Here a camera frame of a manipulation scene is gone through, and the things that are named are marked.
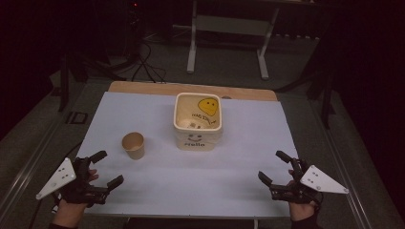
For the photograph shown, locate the dark device with red light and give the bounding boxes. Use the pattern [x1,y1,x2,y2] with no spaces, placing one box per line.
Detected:
[125,0,142,60]

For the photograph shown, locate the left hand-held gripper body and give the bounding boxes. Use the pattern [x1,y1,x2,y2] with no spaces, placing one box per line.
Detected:
[35,156,109,208]

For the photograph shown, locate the black floor socket plate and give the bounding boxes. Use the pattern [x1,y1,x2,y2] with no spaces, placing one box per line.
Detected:
[65,111,89,126]

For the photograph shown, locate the brown paper cup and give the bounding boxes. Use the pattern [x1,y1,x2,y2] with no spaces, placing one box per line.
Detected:
[121,131,146,160]

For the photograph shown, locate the person's left hand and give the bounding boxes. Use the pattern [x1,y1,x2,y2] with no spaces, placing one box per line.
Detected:
[52,168,100,228]

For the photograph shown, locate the black stand leg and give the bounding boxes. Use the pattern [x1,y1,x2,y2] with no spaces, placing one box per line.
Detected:
[305,60,337,130]

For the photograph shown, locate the white metal stand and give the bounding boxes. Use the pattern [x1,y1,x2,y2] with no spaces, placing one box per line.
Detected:
[186,0,282,81]

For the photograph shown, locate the wooden table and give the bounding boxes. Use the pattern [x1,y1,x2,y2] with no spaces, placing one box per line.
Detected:
[107,80,279,102]

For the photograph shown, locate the cream square bucket smiley print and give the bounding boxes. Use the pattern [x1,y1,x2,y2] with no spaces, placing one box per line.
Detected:
[173,92,224,153]

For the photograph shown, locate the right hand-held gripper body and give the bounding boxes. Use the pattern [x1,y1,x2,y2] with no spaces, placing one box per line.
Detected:
[269,157,350,205]

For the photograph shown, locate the metal floor rail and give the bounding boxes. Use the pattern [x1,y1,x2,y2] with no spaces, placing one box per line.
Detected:
[309,98,376,229]
[0,117,70,220]

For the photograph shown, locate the person's right hand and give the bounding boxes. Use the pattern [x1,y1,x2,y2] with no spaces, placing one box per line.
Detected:
[286,169,320,222]

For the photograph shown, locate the white table mat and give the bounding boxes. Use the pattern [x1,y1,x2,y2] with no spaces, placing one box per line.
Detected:
[75,91,301,219]

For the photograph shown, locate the black floor cables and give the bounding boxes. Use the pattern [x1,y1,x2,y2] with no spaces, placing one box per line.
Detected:
[131,41,168,84]

